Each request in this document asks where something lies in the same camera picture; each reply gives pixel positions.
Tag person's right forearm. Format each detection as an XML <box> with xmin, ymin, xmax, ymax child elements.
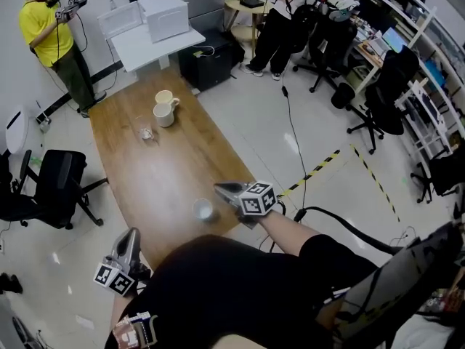
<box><xmin>256</xmin><ymin>211</ymin><xmax>323</xmax><ymax>256</ymax></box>

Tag black cabinet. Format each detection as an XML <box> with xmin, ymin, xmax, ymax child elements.
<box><xmin>177</xmin><ymin>29</ymin><xmax>246</xmax><ymax>92</ymax></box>

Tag black floor cable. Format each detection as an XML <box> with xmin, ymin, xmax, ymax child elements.
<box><xmin>280</xmin><ymin>74</ymin><xmax>308</xmax><ymax>211</ymax></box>

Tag light wooden desk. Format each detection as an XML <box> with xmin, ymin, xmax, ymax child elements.
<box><xmin>354</xmin><ymin>36</ymin><xmax>387</xmax><ymax>95</ymax></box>

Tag white charger cable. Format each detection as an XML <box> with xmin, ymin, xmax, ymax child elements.
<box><xmin>192</xmin><ymin>45</ymin><xmax>217</xmax><ymax>60</ymax></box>

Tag person's black printed T-shirt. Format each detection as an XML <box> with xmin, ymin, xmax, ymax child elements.
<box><xmin>104</xmin><ymin>233</ymin><xmax>381</xmax><ymax>349</ymax></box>

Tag open laptop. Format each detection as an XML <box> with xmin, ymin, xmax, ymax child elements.
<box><xmin>381</xmin><ymin>26</ymin><xmax>410</xmax><ymax>55</ymax></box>

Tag black shoes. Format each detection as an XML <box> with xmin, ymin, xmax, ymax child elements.
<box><xmin>0</xmin><ymin>272</ymin><xmax>24</xmax><ymax>295</ymax></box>

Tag white desk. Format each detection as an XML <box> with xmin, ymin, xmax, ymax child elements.
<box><xmin>110</xmin><ymin>25</ymin><xmax>207</xmax><ymax>81</ymax></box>

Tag black trash bin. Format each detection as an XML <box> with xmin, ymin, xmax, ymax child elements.
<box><xmin>331</xmin><ymin>81</ymin><xmax>357</xmax><ymax>111</ymax></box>

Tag grey office chair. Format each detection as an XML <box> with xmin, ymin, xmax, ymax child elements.
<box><xmin>341</xmin><ymin>223</ymin><xmax>461</xmax><ymax>342</ymax></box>

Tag black office chair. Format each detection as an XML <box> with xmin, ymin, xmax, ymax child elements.
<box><xmin>347</xmin><ymin>45</ymin><xmax>421</xmax><ymax>156</ymax></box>
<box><xmin>410</xmin><ymin>154</ymin><xmax>465</xmax><ymax>205</ymax></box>
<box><xmin>292</xmin><ymin>5</ymin><xmax>359</xmax><ymax>95</ymax></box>
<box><xmin>0</xmin><ymin>149</ymin><xmax>110</xmax><ymax>231</ymax></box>

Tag round wooden side table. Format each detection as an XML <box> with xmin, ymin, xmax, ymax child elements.
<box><xmin>223</xmin><ymin>0</ymin><xmax>272</xmax><ymax>60</ymax></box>

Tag yellow black floor tape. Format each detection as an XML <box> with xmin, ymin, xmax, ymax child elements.
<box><xmin>277</xmin><ymin>150</ymin><xmax>341</xmax><ymax>198</ymax></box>
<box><xmin>349</xmin><ymin>143</ymin><xmax>401</xmax><ymax>223</ymax></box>

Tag person's left forearm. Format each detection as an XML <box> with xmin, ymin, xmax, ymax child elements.
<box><xmin>108</xmin><ymin>293</ymin><xmax>134</xmax><ymax>336</ymax></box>

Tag white printed cloth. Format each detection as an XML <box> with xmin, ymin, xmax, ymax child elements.
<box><xmin>319</xmin><ymin>0</ymin><xmax>362</xmax><ymax>23</ymax></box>

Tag white microwave oven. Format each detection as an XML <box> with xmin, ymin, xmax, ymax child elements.
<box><xmin>139</xmin><ymin>0</ymin><xmax>191</xmax><ymax>44</ymax></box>

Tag wooden table with metal legs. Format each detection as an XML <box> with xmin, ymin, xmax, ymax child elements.
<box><xmin>88</xmin><ymin>69</ymin><xmax>257</xmax><ymax>269</ymax></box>

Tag clear glass cup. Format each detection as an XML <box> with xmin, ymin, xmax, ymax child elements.
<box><xmin>136</xmin><ymin>116</ymin><xmax>155</xmax><ymax>142</ymax></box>

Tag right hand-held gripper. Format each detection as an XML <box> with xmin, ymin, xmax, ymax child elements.
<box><xmin>214</xmin><ymin>181</ymin><xmax>286</xmax><ymax>230</ymax></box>

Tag white air purifier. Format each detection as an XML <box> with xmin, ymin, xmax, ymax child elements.
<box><xmin>5</xmin><ymin>105</ymin><xmax>31</xmax><ymax>156</ymax></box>

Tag thick black gripper cable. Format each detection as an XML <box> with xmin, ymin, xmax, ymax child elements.
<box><xmin>294</xmin><ymin>205</ymin><xmax>401</xmax><ymax>254</ymax></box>

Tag white shelving unit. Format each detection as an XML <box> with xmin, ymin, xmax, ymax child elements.
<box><xmin>344</xmin><ymin>0</ymin><xmax>465</xmax><ymax>138</ymax></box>

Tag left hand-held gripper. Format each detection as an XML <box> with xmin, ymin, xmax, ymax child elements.
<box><xmin>93</xmin><ymin>228</ymin><xmax>152</xmax><ymax>297</ymax></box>

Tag cream ceramic mug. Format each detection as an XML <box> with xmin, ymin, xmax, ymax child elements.
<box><xmin>153</xmin><ymin>99</ymin><xmax>181</xmax><ymax>129</ymax></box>
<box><xmin>155</xmin><ymin>89</ymin><xmax>175</xmax><ymax>106</ymax></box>

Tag white wire rack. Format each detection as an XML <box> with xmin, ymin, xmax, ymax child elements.
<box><xmin>395</xmin><ymin>79</ymin><xmax>449</xmax><ymax>161</ymax></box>

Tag white power adapter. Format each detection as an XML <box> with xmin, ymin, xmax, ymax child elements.
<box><xmin>74</xmin><ymin>314</ymin><xmax>96</xmax><ymax>331</ymax></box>

